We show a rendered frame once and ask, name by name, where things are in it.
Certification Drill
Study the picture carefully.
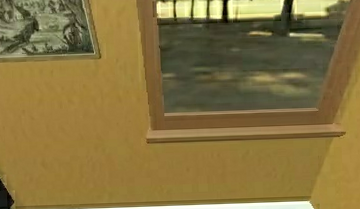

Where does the wooden framed window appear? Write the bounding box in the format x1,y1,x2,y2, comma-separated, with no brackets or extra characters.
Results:
135,0,360,145

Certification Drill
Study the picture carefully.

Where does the framed grey landscape picture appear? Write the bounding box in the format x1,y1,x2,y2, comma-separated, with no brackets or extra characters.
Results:
0,0,101,64

